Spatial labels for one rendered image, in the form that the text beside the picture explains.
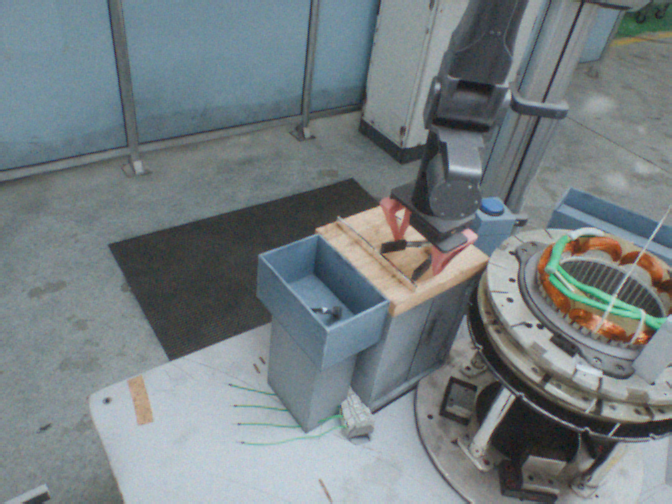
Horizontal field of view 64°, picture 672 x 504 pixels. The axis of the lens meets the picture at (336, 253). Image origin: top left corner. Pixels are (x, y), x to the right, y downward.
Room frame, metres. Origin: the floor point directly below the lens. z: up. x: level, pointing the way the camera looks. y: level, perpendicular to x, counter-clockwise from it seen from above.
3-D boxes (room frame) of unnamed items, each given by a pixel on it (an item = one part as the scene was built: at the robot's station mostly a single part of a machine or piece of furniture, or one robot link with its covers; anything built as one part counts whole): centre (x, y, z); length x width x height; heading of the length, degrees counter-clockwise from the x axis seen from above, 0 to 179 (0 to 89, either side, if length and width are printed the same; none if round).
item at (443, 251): (0.59, -0.14, 1.13); 0.07 x 0.07 x 0.09; 44
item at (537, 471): (0.45, -0.36, 0.85); 0.06 x 0.04 x 0.05; 89
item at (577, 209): (0.82, -0.51, 0.92); 0.25 x 0.11 x 0.28; 62
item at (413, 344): (0.66, -0.10, 0.91); 0.19 x 0.19 x 0.26; 43
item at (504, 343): (0.49, -0.25, 1.06); 0.09 x 0.04 x 0.01; 47
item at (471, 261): (0.66, -0.10, 1.05); 0.20 x 0.19 x 0.02; 133
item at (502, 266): (0.57, -0.37, 1.09); 0.32 x 0.32 x 0.01
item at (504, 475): (0.45, -0.35, 0.81); 0.08 x 0.05 x 0.02; 89
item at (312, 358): (0.56, 0.01, 0.92); 0.17 x 0.11 x 0.28; 43
